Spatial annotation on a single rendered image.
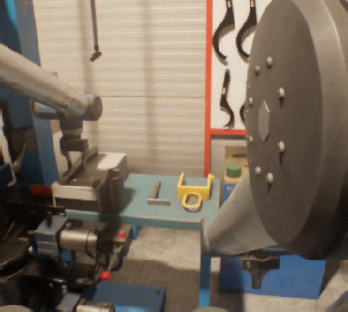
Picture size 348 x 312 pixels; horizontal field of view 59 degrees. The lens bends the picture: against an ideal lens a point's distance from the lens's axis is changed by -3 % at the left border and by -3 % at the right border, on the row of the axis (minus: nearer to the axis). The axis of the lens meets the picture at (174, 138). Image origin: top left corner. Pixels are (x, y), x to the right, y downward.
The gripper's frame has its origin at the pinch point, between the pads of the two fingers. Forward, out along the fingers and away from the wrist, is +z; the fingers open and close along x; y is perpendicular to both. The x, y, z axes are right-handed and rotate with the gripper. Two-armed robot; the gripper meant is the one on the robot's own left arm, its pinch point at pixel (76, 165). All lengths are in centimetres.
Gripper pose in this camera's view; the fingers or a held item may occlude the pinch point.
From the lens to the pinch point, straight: 162.4
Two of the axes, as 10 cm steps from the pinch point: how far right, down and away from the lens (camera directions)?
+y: 1.6, -3.3, 9.3
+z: 0.2, 9.4, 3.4
